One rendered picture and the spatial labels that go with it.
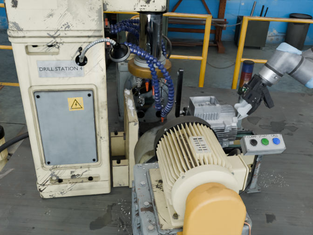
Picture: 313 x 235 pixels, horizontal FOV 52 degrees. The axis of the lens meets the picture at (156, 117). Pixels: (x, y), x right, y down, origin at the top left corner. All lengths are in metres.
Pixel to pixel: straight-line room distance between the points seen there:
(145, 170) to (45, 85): 0.46
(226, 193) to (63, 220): 0.84
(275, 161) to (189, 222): 1.14
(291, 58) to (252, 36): 4.81
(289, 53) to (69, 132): 0.92
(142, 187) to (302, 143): 1.23
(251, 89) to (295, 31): 5.09
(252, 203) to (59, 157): 0.83
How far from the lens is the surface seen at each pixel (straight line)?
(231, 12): 6.54
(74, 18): 1.10
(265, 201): 1.53
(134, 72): 1.28
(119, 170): 1.43
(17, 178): 1.63
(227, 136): 1.50
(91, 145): 1.29
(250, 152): 1.38
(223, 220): 0.72
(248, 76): 1.82
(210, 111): 1.45
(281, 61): 1.41
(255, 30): 6.19
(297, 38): 6.53
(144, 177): 0.98
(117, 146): 1.63
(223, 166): 0.75
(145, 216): 0.87
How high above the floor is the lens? 1.80
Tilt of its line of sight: 30 degrees down
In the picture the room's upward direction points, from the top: 3 degrees clockwise
